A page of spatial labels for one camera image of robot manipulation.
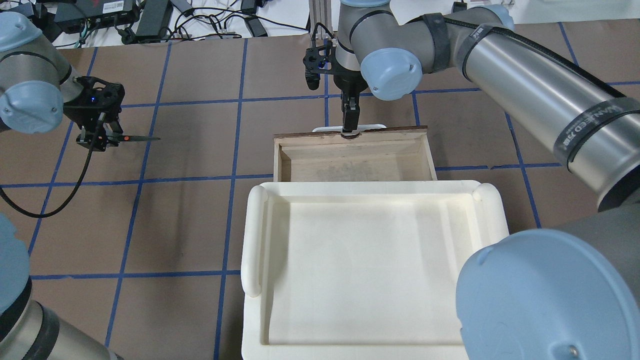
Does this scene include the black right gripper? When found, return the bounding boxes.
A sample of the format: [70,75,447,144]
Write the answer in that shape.
[302,36,368,132]

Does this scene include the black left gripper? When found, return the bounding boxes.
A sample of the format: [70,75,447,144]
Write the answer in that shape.
[63,76,126,152]

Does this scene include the wooden drawer with white handle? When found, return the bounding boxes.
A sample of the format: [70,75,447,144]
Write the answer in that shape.
[273,126,437,182]

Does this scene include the grey orange scissors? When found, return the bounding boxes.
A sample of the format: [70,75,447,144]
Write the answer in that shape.
[119,134,160,143]

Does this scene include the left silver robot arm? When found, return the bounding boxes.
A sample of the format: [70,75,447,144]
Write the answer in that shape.
[1,11,125,360]

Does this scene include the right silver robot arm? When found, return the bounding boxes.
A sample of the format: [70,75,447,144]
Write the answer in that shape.
[304,0,639,360]

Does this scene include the black power adapter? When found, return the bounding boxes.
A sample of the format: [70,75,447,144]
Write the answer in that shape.
[135,0,173,44]

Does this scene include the white foam tray box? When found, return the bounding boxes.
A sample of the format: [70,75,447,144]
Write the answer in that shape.
[240,180,509,360]

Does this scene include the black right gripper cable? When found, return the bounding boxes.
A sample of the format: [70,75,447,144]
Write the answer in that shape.
[0,112,108,219]

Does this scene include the aluminium frame post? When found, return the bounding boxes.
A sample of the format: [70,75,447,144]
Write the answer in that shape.
[308,0,333,39]

